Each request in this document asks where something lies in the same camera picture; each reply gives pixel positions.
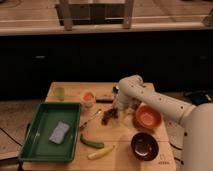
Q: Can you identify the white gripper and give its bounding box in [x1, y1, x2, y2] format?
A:
[115, 92, 134, 121]

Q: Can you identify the dark red grape bunch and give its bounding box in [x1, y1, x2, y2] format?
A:
[101, 108, 118, 125]

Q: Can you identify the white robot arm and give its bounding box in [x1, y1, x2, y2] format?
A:
[116, 75, 213, 171]

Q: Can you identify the orange bowl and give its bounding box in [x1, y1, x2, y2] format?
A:
[135, 105, 162, 129]

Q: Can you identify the metal spoon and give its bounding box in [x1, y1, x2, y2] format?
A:
[79, 109, 102, 131]

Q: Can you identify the black rectangular block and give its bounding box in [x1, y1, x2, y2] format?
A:
[95, 95, 114, 103]

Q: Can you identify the dark purple bowl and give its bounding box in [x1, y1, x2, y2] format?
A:
[131, 132, 159, 161]

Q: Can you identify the white cup with orange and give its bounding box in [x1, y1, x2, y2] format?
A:
[82, 92, 95, 108]

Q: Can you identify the green chili pepper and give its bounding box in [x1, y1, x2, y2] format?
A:
[80, 134, 105, 149]

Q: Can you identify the yellow banana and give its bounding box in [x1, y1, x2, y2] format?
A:
[87, 146, 115, 160]

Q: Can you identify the green plastic cup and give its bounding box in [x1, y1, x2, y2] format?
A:
[54, 87, 65, 101]

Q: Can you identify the green plastic tray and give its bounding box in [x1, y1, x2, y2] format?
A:
[18, 102, 81, 162]

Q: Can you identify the wooden stool frame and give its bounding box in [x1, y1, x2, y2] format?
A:
[55, 0, 134, 31]

